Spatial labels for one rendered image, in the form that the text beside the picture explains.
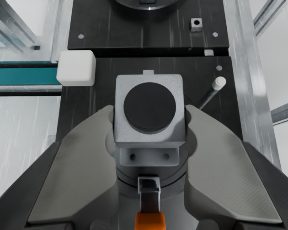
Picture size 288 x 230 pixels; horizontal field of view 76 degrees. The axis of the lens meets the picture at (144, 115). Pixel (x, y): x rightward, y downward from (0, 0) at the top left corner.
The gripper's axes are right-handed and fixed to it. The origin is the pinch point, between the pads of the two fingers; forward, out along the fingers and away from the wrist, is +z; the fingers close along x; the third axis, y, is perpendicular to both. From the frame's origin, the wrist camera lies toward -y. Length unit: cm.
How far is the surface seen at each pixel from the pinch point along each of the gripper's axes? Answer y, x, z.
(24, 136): 11.6, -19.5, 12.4
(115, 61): 0.8, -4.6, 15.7
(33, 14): -4.7, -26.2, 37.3
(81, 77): 1.8, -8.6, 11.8
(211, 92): 0.3, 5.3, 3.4
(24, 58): 0.6, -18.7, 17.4
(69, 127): 7.5, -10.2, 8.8
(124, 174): 10.1, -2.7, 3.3
